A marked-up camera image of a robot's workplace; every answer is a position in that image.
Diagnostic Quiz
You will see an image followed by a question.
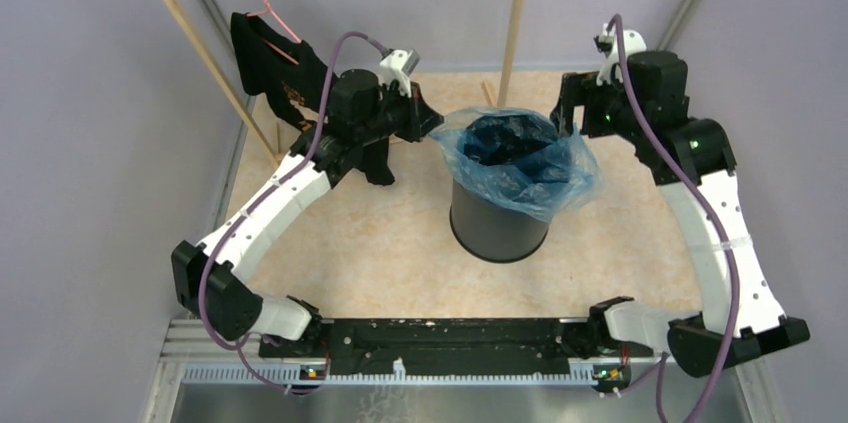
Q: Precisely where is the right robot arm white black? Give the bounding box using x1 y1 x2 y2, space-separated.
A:
550 51 810 378

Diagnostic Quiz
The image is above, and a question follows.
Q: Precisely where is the black printed t-shirt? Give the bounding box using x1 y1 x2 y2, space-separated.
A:
230 13 395 186

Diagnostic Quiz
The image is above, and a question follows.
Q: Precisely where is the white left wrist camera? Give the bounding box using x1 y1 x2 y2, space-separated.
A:
378 49 420 98

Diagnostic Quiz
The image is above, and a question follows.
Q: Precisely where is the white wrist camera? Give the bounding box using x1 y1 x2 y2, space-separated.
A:
594 25 648 86
378 49 420 98

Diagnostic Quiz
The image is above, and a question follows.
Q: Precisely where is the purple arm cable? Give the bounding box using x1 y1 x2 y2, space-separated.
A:
608 13 742 423
197 30 395 396

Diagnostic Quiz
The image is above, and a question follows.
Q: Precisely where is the pink clothes hanger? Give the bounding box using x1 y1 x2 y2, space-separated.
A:
243 0 304 66

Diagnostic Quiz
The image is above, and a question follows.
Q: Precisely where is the black round trash bin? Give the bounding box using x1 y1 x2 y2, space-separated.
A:
449 180 550 263

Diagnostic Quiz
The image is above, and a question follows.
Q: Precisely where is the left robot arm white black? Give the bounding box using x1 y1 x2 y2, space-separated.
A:
171 69 444 357

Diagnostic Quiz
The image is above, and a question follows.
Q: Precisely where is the blue plastic trash bag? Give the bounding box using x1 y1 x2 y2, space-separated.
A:
429 107 602 223

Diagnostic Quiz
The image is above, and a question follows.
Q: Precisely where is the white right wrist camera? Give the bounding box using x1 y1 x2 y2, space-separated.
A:
594 25 648 86

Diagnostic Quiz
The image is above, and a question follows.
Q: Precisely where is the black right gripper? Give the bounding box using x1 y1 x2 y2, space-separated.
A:
550 70 645 144

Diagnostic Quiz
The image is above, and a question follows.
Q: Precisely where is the metal corner frame left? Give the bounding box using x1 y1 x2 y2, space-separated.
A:
196 0 255 229

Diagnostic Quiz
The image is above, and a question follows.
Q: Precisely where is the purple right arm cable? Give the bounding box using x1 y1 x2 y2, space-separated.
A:
608 13 742 423

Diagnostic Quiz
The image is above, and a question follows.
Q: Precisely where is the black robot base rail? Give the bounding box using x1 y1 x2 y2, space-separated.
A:
158 315 757 388

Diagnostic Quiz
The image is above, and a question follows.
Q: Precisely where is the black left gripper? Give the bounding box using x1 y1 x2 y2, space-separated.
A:
357 77 444 145

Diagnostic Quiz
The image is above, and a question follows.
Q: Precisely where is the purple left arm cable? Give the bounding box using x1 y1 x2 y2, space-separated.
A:
197 30 395 396

